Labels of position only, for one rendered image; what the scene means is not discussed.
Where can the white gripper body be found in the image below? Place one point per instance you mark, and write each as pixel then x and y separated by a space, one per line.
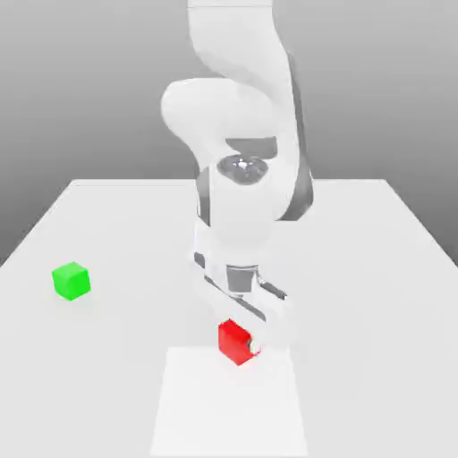
pixel 247 308

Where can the small red cube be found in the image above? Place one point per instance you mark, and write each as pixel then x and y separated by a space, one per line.
pixel 232 342

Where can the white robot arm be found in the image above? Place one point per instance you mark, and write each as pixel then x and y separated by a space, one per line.
pixel 236 200

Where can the small green cube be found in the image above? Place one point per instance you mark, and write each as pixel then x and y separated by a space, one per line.
pixel 71 281

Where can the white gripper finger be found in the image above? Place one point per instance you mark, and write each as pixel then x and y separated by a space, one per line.
pixel 259 342

